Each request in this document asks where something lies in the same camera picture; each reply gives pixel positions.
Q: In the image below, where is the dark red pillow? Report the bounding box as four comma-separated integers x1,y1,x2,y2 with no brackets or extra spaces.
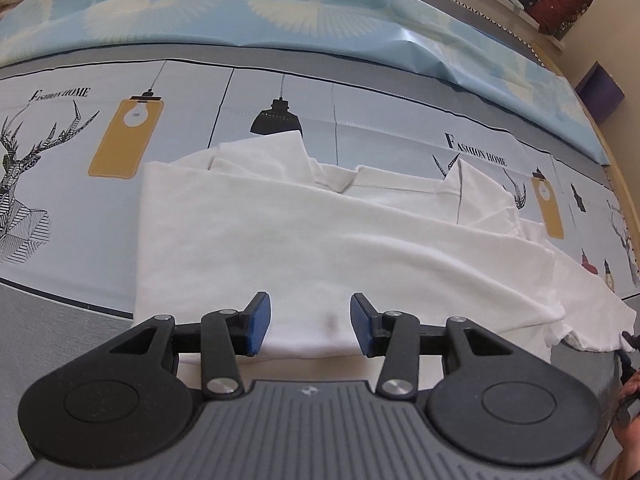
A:
530,0,598,40

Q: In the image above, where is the purple box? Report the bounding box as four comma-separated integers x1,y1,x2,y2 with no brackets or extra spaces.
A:
575,60,627,125

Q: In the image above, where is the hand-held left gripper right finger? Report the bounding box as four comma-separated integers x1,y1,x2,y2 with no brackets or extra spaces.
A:
350,292,508,402

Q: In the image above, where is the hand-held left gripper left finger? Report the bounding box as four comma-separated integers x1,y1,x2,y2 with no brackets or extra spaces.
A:
107,291,273,402

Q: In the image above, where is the person's right hand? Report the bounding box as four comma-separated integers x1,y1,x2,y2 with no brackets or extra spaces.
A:
614,367,640,447

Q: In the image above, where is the light blue patterned sheet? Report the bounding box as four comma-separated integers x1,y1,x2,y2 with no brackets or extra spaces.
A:
0,0,611,166

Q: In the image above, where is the white shirt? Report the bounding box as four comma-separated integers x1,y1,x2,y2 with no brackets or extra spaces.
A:
132,130,638,391

